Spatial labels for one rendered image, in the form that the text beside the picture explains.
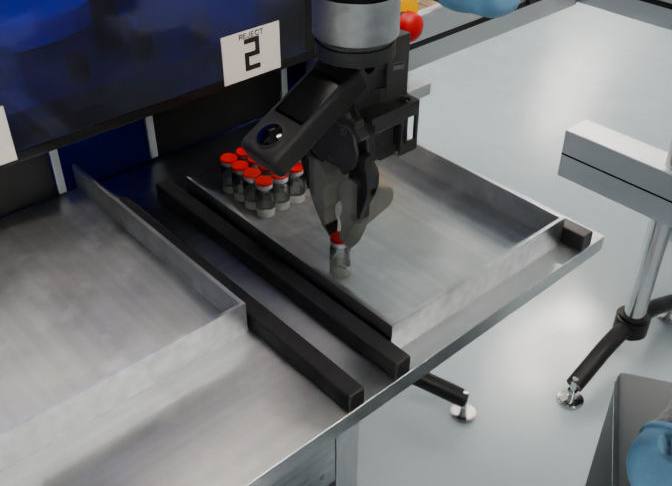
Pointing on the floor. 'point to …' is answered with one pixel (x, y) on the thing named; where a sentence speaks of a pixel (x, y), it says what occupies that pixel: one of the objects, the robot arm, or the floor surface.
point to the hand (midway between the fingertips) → (336, 234)
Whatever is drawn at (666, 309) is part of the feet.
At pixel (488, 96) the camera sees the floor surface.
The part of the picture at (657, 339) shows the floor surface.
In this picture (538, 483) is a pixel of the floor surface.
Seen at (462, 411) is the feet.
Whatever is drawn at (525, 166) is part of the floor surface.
